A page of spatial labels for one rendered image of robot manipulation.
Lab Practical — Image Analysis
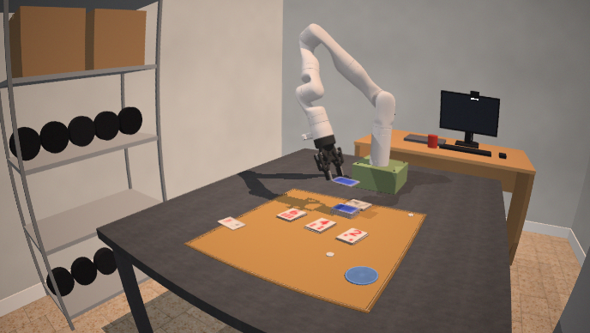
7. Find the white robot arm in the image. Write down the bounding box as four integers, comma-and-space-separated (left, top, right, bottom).
295, 24, 395, 167

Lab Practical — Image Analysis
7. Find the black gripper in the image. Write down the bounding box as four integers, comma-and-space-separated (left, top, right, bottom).
313, 135, 344, 182

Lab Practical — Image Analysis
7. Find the blue round disc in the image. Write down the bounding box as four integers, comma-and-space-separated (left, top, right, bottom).
345, 266, 378, 285

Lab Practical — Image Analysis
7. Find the white card with red markings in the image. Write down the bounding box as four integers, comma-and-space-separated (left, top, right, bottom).
276, 208, 307, 221

